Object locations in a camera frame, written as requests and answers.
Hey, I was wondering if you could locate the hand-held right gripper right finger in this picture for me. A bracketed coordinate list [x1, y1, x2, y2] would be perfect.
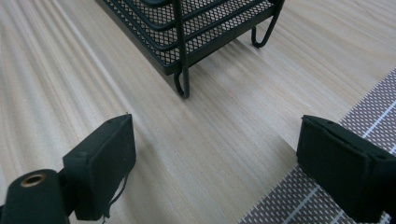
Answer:
[295, 114, 396, 224]

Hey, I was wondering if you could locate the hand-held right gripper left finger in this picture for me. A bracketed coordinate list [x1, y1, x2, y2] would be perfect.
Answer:
[62, 113, 137, 222]

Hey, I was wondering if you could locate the black metal mesh rack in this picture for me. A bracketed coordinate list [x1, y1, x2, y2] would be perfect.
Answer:
[94, 0, 286, 100]

